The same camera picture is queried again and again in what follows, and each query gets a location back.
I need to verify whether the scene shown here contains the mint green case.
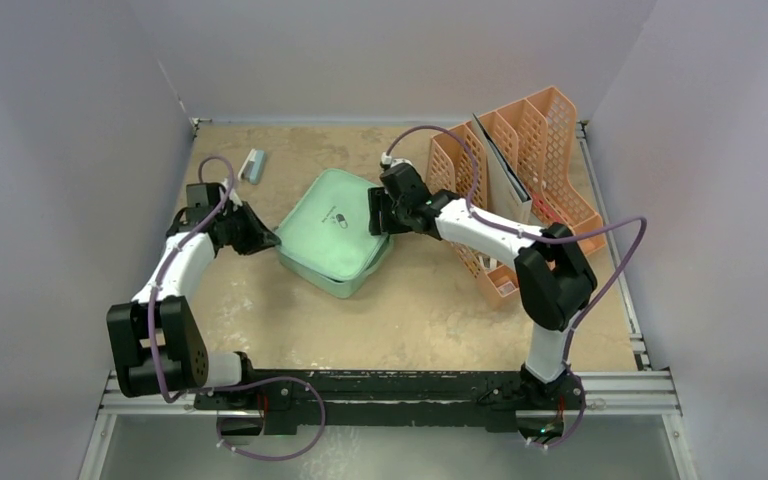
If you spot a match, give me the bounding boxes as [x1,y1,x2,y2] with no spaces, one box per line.
[276,168,393,299]

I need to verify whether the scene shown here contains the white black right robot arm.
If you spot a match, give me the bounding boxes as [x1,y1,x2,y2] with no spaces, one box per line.
[368,161,598,407]

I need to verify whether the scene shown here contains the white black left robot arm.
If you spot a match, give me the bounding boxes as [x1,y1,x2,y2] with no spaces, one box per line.
[106,182,281,409]

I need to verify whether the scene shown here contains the grey folder in organizer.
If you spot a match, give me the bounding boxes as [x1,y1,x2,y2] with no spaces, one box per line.
[471,113,532,223]

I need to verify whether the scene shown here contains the peach plastic file organizer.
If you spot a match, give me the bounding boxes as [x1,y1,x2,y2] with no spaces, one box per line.
[423,86,608,311]

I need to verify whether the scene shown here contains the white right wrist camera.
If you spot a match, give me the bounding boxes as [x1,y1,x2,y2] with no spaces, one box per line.
[379,152,413,171]

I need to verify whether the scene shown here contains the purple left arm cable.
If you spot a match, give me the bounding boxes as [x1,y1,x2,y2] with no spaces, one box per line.
[146,156,326,404]

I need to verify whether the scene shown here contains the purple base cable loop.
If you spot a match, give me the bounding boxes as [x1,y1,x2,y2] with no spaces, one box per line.
[216,377,327,464]

